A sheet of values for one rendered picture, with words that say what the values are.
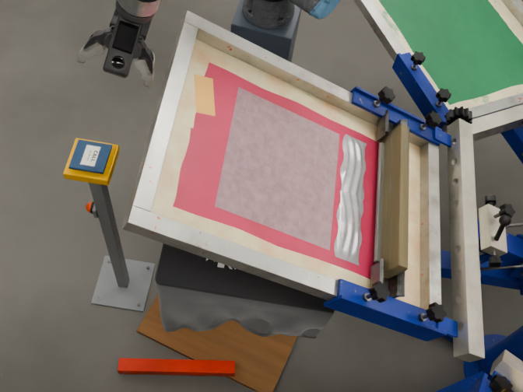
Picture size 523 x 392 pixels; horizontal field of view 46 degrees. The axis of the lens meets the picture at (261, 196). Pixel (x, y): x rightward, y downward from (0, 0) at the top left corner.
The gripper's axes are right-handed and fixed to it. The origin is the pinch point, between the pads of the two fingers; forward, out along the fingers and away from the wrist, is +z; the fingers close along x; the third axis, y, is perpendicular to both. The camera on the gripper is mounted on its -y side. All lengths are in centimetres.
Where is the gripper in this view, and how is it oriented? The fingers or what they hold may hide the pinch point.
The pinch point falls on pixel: (113, 77)
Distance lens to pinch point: 131.3
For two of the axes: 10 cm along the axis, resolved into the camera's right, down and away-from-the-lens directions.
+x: -9.2, -3.1, -2.6
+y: 1.3, -8.5, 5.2
